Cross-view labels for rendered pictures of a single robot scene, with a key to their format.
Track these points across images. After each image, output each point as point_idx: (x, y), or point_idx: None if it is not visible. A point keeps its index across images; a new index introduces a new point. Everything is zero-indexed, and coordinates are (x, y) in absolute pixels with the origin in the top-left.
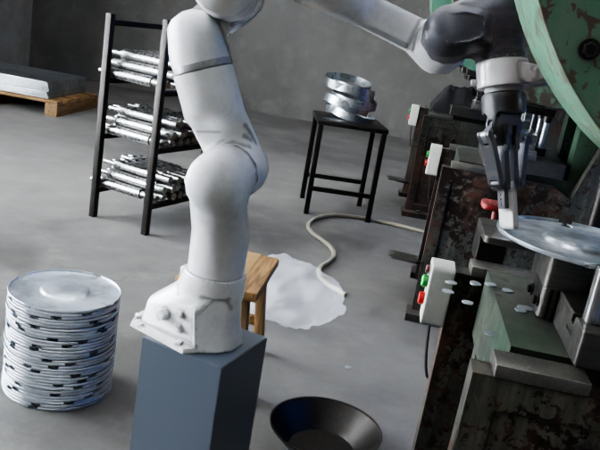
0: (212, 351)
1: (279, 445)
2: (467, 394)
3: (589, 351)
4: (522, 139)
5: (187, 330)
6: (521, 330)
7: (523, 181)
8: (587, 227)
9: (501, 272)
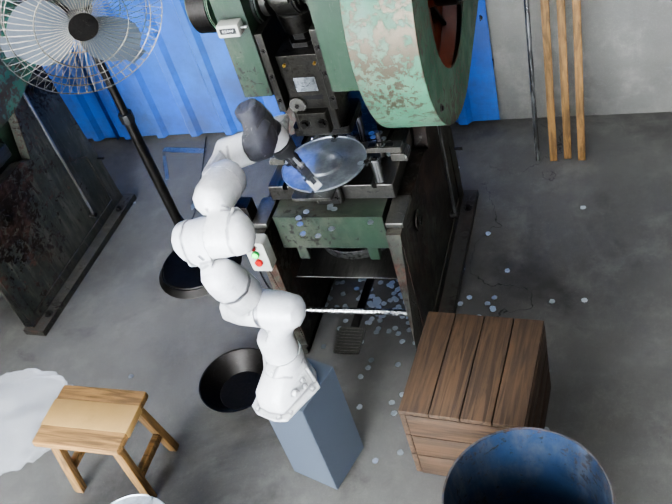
0: (315, 372)
1: (239, 414)
2: (402, 243)
3: (395, 188)
4: None
5: (308, 381)
6: (361, 211)
7: None
8: None
9: (275, 211)
